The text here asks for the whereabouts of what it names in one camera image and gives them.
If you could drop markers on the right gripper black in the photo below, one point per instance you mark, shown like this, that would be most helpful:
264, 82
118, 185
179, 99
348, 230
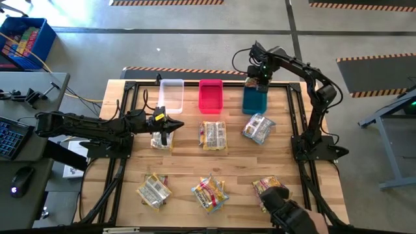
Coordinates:
266, 74

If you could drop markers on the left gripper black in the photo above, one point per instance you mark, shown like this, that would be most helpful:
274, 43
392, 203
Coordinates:
152, 127

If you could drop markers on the blue less-sodium chicken ramen packet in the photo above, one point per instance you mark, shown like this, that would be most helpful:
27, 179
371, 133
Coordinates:
258, 128
209, 195

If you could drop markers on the yellow creamy chicken ramen packet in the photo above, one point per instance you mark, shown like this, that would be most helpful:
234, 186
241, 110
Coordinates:
214, 136
156, 143
152, 193

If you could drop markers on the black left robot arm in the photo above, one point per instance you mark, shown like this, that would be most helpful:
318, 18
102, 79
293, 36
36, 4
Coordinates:
81, 126

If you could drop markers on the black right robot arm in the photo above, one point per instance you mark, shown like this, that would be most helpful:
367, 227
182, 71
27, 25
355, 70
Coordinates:
317, 113

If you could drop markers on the blue plastic bin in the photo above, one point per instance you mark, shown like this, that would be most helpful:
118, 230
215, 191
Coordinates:
253, 104

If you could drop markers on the clear white plastic bin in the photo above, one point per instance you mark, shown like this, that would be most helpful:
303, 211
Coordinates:
170, 97

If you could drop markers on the pink plastic bin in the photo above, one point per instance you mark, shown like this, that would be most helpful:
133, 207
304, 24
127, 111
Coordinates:
210, 97

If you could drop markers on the black hazard-striped floor mat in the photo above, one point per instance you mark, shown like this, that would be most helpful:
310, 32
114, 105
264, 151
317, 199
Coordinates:
377, 74
182, 73
362, 5
167, 2

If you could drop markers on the white cardboard box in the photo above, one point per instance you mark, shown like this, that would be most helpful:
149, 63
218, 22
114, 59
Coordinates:
76, 162

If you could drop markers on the blue-grey metal stand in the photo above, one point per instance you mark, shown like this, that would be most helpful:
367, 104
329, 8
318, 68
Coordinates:
390, 136

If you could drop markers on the black desk clamp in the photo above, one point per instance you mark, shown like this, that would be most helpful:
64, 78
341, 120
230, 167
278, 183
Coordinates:
32, 95

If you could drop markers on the grey desk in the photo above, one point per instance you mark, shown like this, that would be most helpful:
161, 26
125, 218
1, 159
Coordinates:
29, 97

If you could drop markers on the blue storage crate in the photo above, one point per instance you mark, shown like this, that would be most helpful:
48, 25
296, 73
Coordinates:
42, 48

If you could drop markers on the black computer mouse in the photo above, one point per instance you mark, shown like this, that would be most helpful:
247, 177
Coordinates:
21, 181

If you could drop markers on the black keyboard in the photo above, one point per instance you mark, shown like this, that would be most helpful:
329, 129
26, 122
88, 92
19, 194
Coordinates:
11, 138

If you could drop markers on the stack of colourful packets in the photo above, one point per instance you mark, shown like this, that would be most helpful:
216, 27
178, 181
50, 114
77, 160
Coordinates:
24, 42

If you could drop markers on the left wrist camera yellow label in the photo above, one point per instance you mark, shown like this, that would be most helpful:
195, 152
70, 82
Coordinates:
159, 117

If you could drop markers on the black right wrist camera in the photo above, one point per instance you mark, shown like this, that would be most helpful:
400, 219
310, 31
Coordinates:
252, 71

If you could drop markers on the black aluminium table frame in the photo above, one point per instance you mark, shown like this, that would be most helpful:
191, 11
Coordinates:
191, 83

